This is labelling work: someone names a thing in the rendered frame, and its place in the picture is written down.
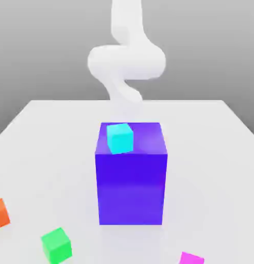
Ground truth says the small cyan cube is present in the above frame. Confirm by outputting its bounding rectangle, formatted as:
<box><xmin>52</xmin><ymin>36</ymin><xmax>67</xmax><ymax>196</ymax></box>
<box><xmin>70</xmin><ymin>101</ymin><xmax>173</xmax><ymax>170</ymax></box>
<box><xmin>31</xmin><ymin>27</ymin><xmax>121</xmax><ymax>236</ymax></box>
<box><xmin>106</xmin><ymin>123</ymin><xmax>134</xmax><ymax>155</ymax></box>

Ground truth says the small green cube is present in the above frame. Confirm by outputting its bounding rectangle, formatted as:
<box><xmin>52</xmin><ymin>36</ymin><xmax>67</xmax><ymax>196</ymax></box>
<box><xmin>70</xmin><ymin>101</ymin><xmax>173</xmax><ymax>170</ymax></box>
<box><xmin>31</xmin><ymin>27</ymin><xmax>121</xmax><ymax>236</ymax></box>
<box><xmin>40</xmin><ymin>227</ymin><xmax>73</xmax><ymax>264</ymax></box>

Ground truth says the small magenta cube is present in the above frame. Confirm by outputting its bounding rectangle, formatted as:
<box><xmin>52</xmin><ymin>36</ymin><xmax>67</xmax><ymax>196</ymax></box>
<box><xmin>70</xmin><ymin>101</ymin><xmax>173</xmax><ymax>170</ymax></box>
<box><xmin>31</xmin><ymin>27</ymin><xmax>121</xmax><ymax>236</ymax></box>
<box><xmin>178</xmin><ymin>251</ymin><xmax>205</xmax><ymax>264</ymax></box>

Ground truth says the small orange cube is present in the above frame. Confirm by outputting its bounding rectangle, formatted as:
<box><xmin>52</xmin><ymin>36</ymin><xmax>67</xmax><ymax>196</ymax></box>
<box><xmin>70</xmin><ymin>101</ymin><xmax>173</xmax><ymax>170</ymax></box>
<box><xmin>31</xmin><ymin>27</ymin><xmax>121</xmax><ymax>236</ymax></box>
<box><xmin>0</xmin><ymin>197</ymin><xmax>11</xmax><ymax>230</ymax></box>

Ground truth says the large purple box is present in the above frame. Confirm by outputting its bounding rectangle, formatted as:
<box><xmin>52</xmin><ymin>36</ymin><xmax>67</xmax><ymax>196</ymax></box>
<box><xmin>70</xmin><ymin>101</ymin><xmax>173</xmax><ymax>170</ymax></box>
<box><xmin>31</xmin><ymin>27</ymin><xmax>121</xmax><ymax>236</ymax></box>
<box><xmin>94</xmin><ymin>122</ymin><xmax>168</xmax><ymax>226</ymax></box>

